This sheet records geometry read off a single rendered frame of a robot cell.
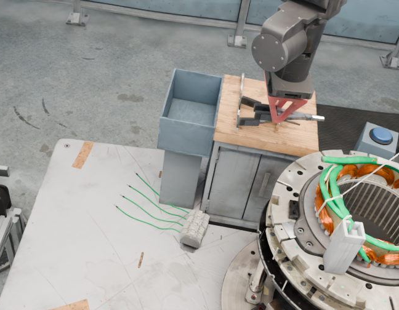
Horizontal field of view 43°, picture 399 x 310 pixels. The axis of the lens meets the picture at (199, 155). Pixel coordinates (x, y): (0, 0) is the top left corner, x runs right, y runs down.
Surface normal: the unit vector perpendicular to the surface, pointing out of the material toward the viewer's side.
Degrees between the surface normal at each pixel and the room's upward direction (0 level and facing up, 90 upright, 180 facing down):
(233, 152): 90
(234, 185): 90
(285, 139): 0
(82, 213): 0
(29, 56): 0
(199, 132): 90
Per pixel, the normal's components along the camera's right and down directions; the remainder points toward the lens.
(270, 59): -0.63, 0.50
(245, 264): 0.13, -0.70
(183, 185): -0.13, 0.69
